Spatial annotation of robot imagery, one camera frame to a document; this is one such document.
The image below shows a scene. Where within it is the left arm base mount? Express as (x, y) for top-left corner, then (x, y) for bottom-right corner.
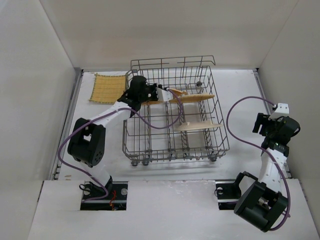
(79, 181), (128, 211)

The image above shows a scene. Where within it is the aluminium rail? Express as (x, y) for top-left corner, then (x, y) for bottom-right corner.
(252, 67), (292, 179)
(49, 67), (84, 180)

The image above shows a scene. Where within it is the left aluminium rail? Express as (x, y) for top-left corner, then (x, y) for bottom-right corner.
(49, 67), (84, 180)

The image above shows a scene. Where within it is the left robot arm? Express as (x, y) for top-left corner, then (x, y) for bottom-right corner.
(67, 75), (174, 194)

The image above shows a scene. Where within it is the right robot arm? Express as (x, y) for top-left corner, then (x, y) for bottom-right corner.
(234, 113), (301, 232)

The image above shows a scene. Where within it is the yellow square woven plate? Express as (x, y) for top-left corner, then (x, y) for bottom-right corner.
(89, 73), (126, 104)

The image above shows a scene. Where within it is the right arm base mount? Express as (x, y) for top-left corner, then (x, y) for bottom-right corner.
(214, 180), (242, 211)

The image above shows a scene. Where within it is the grey wire dish rack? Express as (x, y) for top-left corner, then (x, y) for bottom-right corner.
(122, 55), (230, 166)

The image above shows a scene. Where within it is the orange leaf-shaped woven plate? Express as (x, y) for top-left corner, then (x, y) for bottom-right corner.
(144, 88), (187, 105)

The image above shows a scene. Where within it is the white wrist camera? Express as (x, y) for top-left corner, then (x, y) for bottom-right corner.
(156, 87), (174, 102)
(268, 103), (290, 121)

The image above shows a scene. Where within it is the right aluminium rail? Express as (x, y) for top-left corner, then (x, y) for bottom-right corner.
(252, 67), (292, 179)

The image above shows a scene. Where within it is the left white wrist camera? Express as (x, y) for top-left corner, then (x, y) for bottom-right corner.
(156, 87), (174, 102)

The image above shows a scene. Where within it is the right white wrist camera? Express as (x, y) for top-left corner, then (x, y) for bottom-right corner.
(268, 103), (290, 121)

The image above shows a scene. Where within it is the orange rounded woven plate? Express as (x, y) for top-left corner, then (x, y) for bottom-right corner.
(169, 94), (215, 104)

